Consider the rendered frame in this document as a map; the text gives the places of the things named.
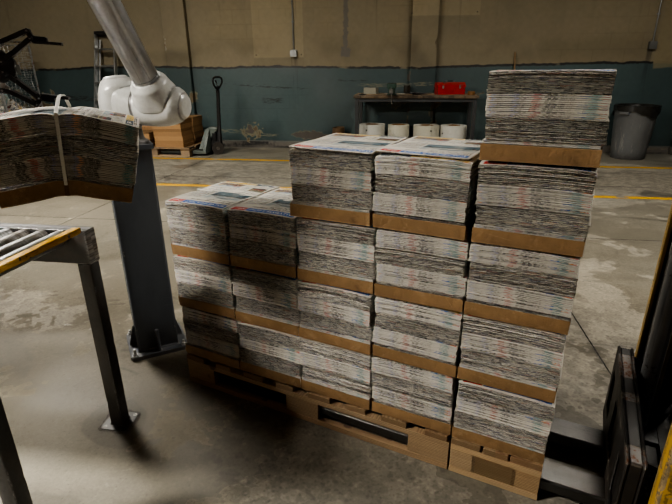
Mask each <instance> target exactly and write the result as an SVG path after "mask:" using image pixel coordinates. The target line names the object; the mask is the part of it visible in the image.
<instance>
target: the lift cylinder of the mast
mask: <svg viewBox="0 0 672 504"><path fill-rule="evenodd" d="M669 255H670V258H669V262H668V265H667V269H666V273H665V277H664V281H663V285H662V289H661V293H660V297H659V301H658V305H657V309H656V313H655V316H654V320H653V324H652V328H651V332H650V336H649V340H648V344H647V348H646V352H645V356H644V360H643V364H642V367H641V371H640V375H639V379H638V390H639V398H640V406H641V414H642V422H643V430H644V438H645V443H646V444H649V445H653V446H656V448H657V447H658V437H657V431H656V426H657V425H659V424H660V423H661V422H662V421H663V420H664V419H665V418H666V417H667V416H668V415H669V414H670V413H671V412H672V404H671V405H670V406H669V407H668V408H667V409H666V410H665V411H664V412H663V413H662V414H661V415H660V416H659V417H658V418H657V419H656V420H655V421H654V422H652V423H651V424H650V425H647V422H648V418H649V414H650V411H651V407H652V403H653V400H654V396H655V392H656V389H657V385H658V381H659V378H660V374H661V370H662V367H663V363H664V359H665V356H666V352H667V348H668V345H669V341H670V337H671V334H672V243H671V247H670V251H669Z"/></svg>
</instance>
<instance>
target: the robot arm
mask: <svg viewBox="0 0 672 504"><path fill-rule="evenodd" d="M87 2H88V3H89V5H90V7H91V9H92V10H93V12H94V14H95V16H96V17H97V19H98V21H99V23H100V25H101V26H102V28H103V30H104V32H105V33H106V35H107V37H108V39H109V41H110V42H111V44H112V46H113V48H114V49H115V51H116V53H117V55H118V57H119V58H120V60H121V62H122V64H123V65H124V67H125V69H126V71H127V73H128V74H129V76H130V77H128V76H126V75H113V76H106V77H104V78H103V79H102V80H101V82H100V85H99V89H98V105H99V109H103V110H108V111H114V112H119V113H124V114H128V115H132V116H135V117H138V118H139V133H138V134H139V144H150V142H149V140H148V139H146V138H145V136H144V134H143V130H142V125H146V126H158V127H161V126H173V125H176V124H179V123H182V122H183V121H184V120H185V119H187V118H188V117H189V115H190V113H191V100H190V98H189V97H188V95H187V93H186V92H185V91H184V90H183V89H181V88H180V87H176V86H175V84H174V83H173V82H172V81H171V80H170V79H169V78H168V77H167V76H166V75H165V74H164V73H162V72H160V71H157V70H156V69H155V67H154V65H153V63H152V61H151V59H150V57H149V55H148V53H147V51H146V49H145V47H144V45H143V43H142V41H141V39H140V37H139V35H138V34H137V32H136V30H135V28H134V26H133V24H132V22H131V20H130V18H129V16H128V14H127V12H126V10H125V8H124V6H123V4H122V2H121V0H87ZM25 35H27V38H25V39H24V40H23V41H22V42H21V43H19V44H18V45H17V46H16V47H15V48H13V49H12V50H11V51H9V52H8V53H7V54H6V53H5V52H3V51H2V50H1V47H3V46H4V44H6V43H9V42H11V41H13V40H16V39H18V38H20V37H22V36H25ZM30 43H33V44H46V45H60V46H63V43H59V42H48V38H47V37H40V36H34V35H33V34H32V32H31V30H30V29H28V28H24V29H22V30H20V31H17V32H15V33H13V34H11V35H8V36H6V37H4V38H1V39H0V82H1V89H0V92H1V93H6V94H10V95H12V96H14V97H16V98H19V99H21V100H23V101H25V102H27V103H29V104H31V105H33V106H35V107H39V106H41V103H42V101H47V102H55V101H56V98H57V96H58V95H53V94H45V93H42V94H39V93H37V92H36V91H35V90H33V89H32V88H31V87H29V86H28V85H27V84H25V83H24V82H23V81H21V79H19V78H18V77H17V73H18V71H17V68H16V61H15V60H14V59H13V58H14V57H15V56H17V54H18V53H20V52H21V51H22V50H23V49H24V48H26V47H27V46H28V45H29V44H30ZM10 80H11V81H12V82H13V83H15V84H17V85H18V86H19V87H21V88H22V89H23V90H25V91H26V92H27V93H29V94H30V95H31V96H33V97H34V98H35V99H36V100H34V99H32V98H30V97H28V96H26V95H24V94H22V93H19V92H17V91H15V90H13V89H10V87H9V86H7V85H6V83H7V82H8V81H10Z"/></svg>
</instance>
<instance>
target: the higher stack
mask: <svg viewBox="0 0 672 504"><path fill-rule="evenodd" d="M616 75H617V70H616V69H574V70H494V71H490V72H489V76H488V86H487V88H488V89H486V91H487V95H488V96H487V97H488V98H487V100H486V101H487V102H486V103H487V104H486V106H485V107H486V108H485V111H486V113H485V114H486V115H485V116H487V117H486V123H487V124H486V125H485V127H486V128H485V136H486V137H485V138H484V139H483V140H482V143H486V144H504V145H521V146H539V147H556V148H575V149H594V150H601V147H602V146H606V145H607V144H606V143H607V135H608V133H607V129H609V123H610V121H609V118H608V116H609V108H610V104H611V100H612V91H613V87H614V83H615V78H616ZM478 169H479V173H478V174H479V176H478V177H479V179H478V180H477V182H478V185H477V187H478V188H477V195H476V196H477V197H478V198H477V200H476V202H475V204H477V205H476V209H477V210H476V213H475V215H476V220H475V223H474V227H476V228H483V229H491V230H498V231H506V232H513V233H521V234H528V235H536V236H544V237H551V238H559V239H567V240H575V241H583V242H584V240H585V237H587V234H588V229H589V227H591V211H592V204H593V196H594V191H595V183H596V179H597V170H598V168H593V167H578V166H564V165H549V164H535V163H520V162H506V161H491V160H482V161H481V163H480V164H479V168H478ZM469 253H470V256H469V259H468V261H471V263H470V265H469V266H470V269H469V271H470V272H469V273H470V274H469V279H468V281H467V282H468V284H467V292H466V295H467V297H466V298H467V300H466V301H467V302H473V303H478V304H483V305H488V306H494V307H499V308H504V309H509V310H514V311H519V312H524V313H529V314H534V315H539V316H544V317H549V318H554V319H559V320H564V321H569V322H570V318H571V312H572V305H573V304H574V298H575V294H576V289H577V282H578V280H579V263H580V258H581V257H576V256H569V255H562V254H555V253H548V252H541V251H534V250H527V249H520V248H513V247H506V246H499V245H492V244H485V243H478V242H472V243H471V246H470V250H469ZM463 320H464V322H463V328H462V336H461V337H462V340H461V343H462V344H461V347H460V348H461V351H462V353H461V355H460V357H461V362H460V364H459V367H462V368H466V369H470V370H474V371H478V372H482V373H485V374H489V375H493V376H497V377H501V378H505V379H508V380H512V381H516V382H520V383H524V384H528V385H532V386H536V387H540V388H544V389H548V390H552V391H556V387H558V384H559V379H561V375H562V367H563V359H564V347H565V342H566V335H564V334H559V333H554V332H549V331H545V330H540V329H535V328H530V327H525V326H521V325H516V324H511V323H506V322H501V321H496V320H492V319H487V318H482V317H477V316H472V315H467V314H464V316H463ZM458 384H459V386H458V387H459V388H458V394H457V401H456V404H457V405H456V408H455V410H454V418H453V419H454V427H456V428H460V429H463V430H467V431H470V432H473V433H477V434H480V435H483V436H487V437H490V438H493V439H496V440H500V441H503V442H506V443H509V444H512V445H516V446H519V447H522V448H525V449H528V450H532V451H535V452H538V453H541V454H545V451H546V444H547V441H548V435H549V433H550V429H551V423H552V422H553V419H554V415H555V405H556V397H555V402H554V403H550V402H546V401H543V400H539V399H535V398H531V397H527V396H524V395H520V394H516V393H512V392H508V391H505V390H501V389H497V388H493V387H489V386H486V385H482V384H478V383H474V382H470V381H467V380H463V379H460V380H459V383H458ZM450 448H451V449H450V459H449V467H448V470H450V471H453V472H456V473H459V474H461V475H464V476H467V477H470V478H473V479H476V480H479V481H482V482H484V483H487V484H490V485H493V486H496V487H499V488H502V489H505V490H508V491H510V492H513V493H516V494H519V495H522V496H525V497H528V498H531V499H534V500H537V496H538V490H539V485H540V479H541V475H542V468H543V465H541V464H538V463H535V462H532V461H529V460H525V459H522V458H519V457H516V456H513V455H511V457H510V456H509V454H506V453H503V452H500V451H497V450H493V449H490V448H487V447H484V448H482V447H481V445H477V444H474V443H471V442H468V441H465V440H461V439H458V438H455V437H452V438H451V446H450Z"/></svg>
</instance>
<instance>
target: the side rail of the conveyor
mask: <svg viewBox="0 0 672 504"><path fill-rule="evenodd" d="M73 227H80V228H81V233H80V234H78V235H76V236H74V237H72V238H70V239H68V241H67V243H66V244H64V245H62V246H60V247H58V248H56V249H54V250H52V251H50V252H48V253H46V254H44V255H43V256H41V257H39V258H37V259H35V260H33V261H39V262H57V263H76V264H93V263H94V262H96V261H98V260H99V259H100V257H99V252H98V246H97V241H96V236H95V231H94V227H89V226H66V225H42V224H18V223H0V230H2V229H4V228H9V229H11V230H12V231H13V232H16V231H19V230H21V229H27V230H29V231H30V232H31V233H33V232H36V231H38V230H45V231H46V232H48V234H51V233H53V232H55V231H58V230H61V231H63V232H64V231H66V230H68V229H70V228H73Z"/></svg>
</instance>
